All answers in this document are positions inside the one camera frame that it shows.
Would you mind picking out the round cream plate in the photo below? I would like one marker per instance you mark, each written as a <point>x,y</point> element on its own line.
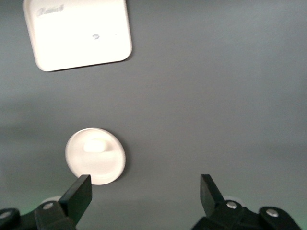
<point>96,167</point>

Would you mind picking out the white steamed bun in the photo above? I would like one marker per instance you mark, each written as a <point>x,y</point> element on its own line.
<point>94,146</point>

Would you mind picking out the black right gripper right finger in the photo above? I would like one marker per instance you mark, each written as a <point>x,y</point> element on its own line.
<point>209,196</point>

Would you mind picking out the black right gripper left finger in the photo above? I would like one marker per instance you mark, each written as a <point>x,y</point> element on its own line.
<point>76,198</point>

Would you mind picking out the cream rectangular tray with print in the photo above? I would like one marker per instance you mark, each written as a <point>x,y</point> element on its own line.
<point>76,36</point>

